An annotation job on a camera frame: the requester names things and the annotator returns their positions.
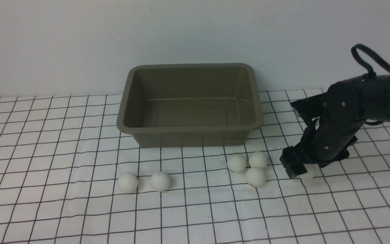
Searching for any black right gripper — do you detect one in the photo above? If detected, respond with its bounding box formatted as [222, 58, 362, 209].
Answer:
[280, 118, 359, 179]

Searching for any white ping-pong ball with logo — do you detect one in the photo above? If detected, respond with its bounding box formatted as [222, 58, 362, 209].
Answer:
[297, 165, 317, 180]

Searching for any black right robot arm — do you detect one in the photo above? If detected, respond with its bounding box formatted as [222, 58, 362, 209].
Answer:
[280, 75, 390, 179]

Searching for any olive green plastic bin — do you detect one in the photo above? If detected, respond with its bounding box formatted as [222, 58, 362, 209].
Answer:
[116, 63, 263, 148]

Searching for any white checkered tablecloth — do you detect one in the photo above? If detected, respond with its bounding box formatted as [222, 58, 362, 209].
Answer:
[0, 89, 390, 244]

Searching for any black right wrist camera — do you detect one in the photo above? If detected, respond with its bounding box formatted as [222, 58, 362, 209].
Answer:
[290, 93, 327, 127]

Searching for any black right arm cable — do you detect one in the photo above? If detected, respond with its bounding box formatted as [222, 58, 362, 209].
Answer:
[351, 44, 390, 78]

